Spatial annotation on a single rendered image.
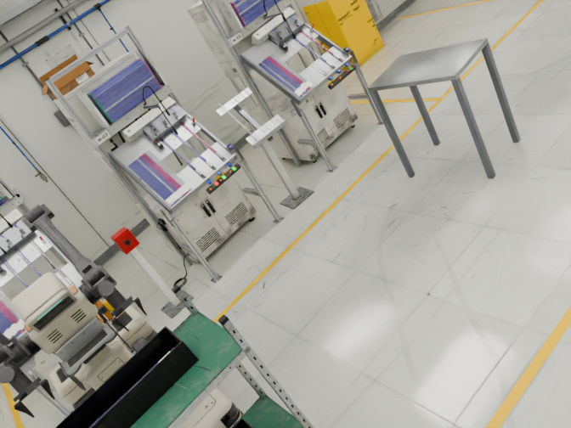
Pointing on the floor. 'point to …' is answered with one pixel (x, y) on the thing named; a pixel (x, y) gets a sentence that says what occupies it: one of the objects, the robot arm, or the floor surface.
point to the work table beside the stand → (430, 74)
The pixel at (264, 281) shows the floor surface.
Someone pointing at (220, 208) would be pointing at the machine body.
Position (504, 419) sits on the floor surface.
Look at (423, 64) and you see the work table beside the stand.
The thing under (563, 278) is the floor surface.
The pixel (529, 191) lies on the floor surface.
